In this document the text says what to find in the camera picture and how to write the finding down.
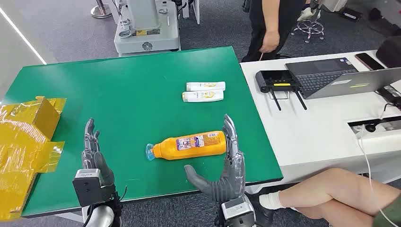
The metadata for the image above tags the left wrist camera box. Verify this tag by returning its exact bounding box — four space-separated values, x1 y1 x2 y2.
72 169 116 208

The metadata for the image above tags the seated person with crossed legs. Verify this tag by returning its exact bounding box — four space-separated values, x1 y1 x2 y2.
247 168 401 227

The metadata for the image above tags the black router with antennas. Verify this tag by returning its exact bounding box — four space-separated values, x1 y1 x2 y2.
255 70 308 111

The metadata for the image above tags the black cable with plug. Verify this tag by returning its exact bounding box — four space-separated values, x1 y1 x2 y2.
365 103 401 133

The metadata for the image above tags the grey open laptop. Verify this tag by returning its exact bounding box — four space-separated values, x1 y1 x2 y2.
285 57 401 100

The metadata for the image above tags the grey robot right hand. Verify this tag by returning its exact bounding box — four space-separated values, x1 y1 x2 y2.
184 114 246 204

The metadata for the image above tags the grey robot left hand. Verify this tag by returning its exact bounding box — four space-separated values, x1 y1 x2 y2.
81 118 115 187

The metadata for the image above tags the white cable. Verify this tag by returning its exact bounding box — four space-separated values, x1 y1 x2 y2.
357 124 401 227

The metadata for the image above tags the black smartphone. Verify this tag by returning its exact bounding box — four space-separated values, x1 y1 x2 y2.
355 52 385 71

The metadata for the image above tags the black desk device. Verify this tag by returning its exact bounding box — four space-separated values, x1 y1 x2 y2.
375 85 401 109

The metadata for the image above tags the black flat box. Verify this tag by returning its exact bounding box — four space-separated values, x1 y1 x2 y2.
340 8 364 23

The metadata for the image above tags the chrome stand base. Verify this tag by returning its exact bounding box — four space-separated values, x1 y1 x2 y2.
91 0 113 19

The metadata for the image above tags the yellow taped cardboard box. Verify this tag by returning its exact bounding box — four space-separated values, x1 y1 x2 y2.
0 96 67 221

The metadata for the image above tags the orange bottle with clear cap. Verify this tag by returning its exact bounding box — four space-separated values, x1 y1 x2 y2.
145 131 227 161

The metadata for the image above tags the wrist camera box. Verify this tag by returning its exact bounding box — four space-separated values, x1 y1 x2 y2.
72 169 116 208
219 195 256 227

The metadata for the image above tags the white shampoo bottle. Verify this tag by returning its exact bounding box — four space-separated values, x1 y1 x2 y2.
186 81 226 92
182 89 225 103

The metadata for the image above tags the black rounded bag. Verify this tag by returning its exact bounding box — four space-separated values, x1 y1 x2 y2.
375 36 401 69

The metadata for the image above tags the chrome office chair base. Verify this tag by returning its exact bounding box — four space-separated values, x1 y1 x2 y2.
290 19 325 44

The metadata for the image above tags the white panel stand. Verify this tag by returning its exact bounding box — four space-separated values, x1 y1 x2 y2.
183 0 201 25

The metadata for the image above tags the grey desk cable tray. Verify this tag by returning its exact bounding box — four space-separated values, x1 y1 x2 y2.
348 116 401 135

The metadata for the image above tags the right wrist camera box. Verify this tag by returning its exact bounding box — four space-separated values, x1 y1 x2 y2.
219 195 256 227

